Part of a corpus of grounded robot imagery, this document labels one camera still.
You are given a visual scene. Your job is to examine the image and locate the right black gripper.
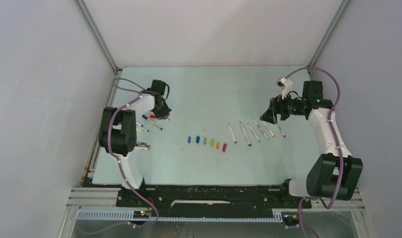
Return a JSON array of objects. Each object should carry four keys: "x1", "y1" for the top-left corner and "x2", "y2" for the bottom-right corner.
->
[{"x1": 260, "y1": 90, "x2": 305, "y2": 124}]

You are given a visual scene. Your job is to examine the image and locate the red cap marker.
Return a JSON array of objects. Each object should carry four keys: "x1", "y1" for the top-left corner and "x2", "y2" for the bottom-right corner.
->
[{"x1": 149, "y1": 115, "x2": 170, "y2": 120}]

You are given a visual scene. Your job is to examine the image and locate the purple cap marker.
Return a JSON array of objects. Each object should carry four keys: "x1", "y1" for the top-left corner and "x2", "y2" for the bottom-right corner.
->
[{"x1": 276, "y1": 123, "x2": 286, "y2": 137}]

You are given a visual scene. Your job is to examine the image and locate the orange cap marker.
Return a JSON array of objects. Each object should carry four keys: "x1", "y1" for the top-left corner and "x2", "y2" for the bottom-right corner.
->
[{"x1": 262, "y1": 121, "x2": 276, "y2": 138}]

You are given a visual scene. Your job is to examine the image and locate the light blue marker body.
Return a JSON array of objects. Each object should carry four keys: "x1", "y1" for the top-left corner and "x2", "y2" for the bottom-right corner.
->
[{"x1": 228, "y1": 124, "x2": 237, "y2": 144}]

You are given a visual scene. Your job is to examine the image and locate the green cap marker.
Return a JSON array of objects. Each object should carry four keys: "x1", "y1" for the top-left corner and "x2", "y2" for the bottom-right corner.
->
[{"x1": 253, "y1": 119, "x2": 269, "y2": 140}]

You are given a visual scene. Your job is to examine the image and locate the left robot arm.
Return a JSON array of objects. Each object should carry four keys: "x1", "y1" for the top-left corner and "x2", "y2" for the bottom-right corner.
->
[{"x1": 99, "y1": 79, "x2": 172, "y2": 207}]

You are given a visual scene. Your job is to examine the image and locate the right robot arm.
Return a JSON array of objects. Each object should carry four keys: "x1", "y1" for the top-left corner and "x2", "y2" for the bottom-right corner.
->
[{"x1": 260, "y1": 78, "x2": 363, "y2": 207}]

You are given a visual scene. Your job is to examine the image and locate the dark blue cap marker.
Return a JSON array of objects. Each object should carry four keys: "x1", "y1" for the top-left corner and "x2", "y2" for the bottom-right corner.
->
[{"x1": 142, "y1": 114, "x2": 163, "y2": 130}]

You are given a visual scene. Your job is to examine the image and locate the yellow black marker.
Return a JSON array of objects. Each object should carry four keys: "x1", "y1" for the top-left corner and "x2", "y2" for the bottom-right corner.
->
[{"x1": 136, "y1": 126, "x2": 149, "y2": 132}]

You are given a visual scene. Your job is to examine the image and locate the green red marker cluster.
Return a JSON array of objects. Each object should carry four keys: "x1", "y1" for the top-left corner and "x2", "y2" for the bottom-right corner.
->
[{"x1": 134, "y1": 142, "x2": 151, "y2": 150}]

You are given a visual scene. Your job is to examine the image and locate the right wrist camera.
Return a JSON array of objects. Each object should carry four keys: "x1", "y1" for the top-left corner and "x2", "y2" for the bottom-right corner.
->
[{"x1": 276, "y1": 77, "x2": 293, "y2": 99}]

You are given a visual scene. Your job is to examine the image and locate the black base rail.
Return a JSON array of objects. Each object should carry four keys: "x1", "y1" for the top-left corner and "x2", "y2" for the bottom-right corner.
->
[{"x1": 116, "y1": 185, "x2": 300, "y2": 219}]

